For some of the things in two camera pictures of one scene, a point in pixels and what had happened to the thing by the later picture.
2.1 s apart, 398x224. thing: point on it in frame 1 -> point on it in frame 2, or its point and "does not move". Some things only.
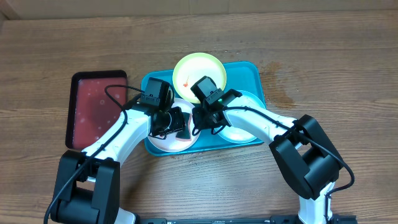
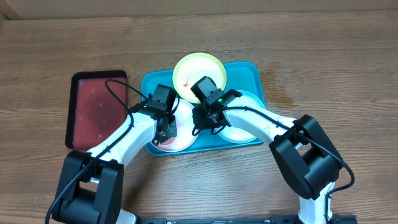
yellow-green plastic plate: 193,67 does not move
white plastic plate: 170,144 does not move
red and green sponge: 185,134 -> 168,141
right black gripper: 204,124 does not move
